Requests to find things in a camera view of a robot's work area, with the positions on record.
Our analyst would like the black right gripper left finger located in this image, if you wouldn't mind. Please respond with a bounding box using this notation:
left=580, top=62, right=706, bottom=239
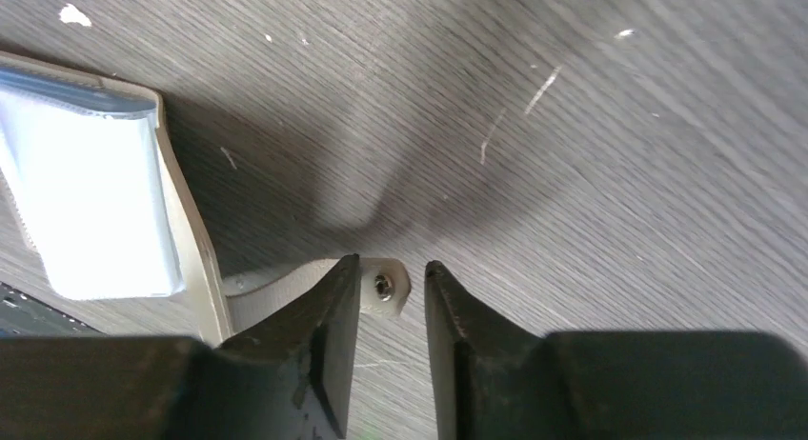
left=1, top=254, right=362, bottom=439

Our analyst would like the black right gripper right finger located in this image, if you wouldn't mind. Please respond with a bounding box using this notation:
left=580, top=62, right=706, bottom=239
left=424, top=261, right=807, bottom=439

